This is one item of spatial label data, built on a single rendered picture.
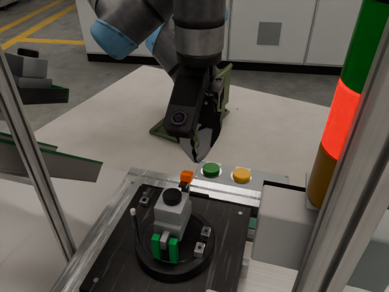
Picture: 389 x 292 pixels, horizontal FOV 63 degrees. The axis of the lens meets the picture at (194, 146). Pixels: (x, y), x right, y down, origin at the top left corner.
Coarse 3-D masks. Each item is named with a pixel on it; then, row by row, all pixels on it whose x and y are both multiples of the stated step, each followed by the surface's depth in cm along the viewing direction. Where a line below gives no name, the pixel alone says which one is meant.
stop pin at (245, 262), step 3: (243, 258) 55; (243, 261) 54; (246, 261) 54; (243, 264) 54; (246, 264) 54; (243, 267) 54; (246, 267) 54; (243, 270) 54; (246, 270) 54; (240, 273) 55; (243, 273) 55; (246, 273) 55; (240, 276) 56; (243, 276) 56; (246, 276) 55
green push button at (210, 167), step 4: (208, 164) 73; (212, 164) 73; (216, 164) 73; (204, 168) 72; (208, 168) 72; (212, 168) 72; (216, 168) 72; (204, 172) 72; (208, 172) 71; (212, 172) 71; (216, 172) 72; (212, 176) 72
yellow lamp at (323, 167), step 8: (320, 144) 23; (320, 152) 23; (320, 160) 23; (328, 160) 22; (336, 160) 22; (320, 168) 23; (328, 168) 22; (312, 176) 25; (320, 176) 24; (328, 176) 23; (312, 184) 25; (320, 184) 24; (328, 184) 23; (312, 192) 25; (320, 192) 24; (312, 200) 25; (320, 200) 24; (320, 208) 24
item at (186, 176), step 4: (184, 172) 56; (188, 172) 56; (192, 172) 57; (180, 176) 56; (184, 176) 56; (188, 176) 56; (192, 176) 57; (180, 180) 56; (184, 180) 56; (188, 180) 56; (192, 180) 57; (180, 184) 55; (184, 184) 55; (188, 184) 56; (184, 188) 57; (188, 188) 57; (188, 192) 57
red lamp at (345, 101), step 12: (336, 96) 21; (348, 96) 19; (336, 108) 21; (348, 108) 20; (336, 120) 21; (348, 120) 20; (324, 132) 23; (336, 132) 21; (324, 144) 23; (336, 144) 21; (336, 156) 22
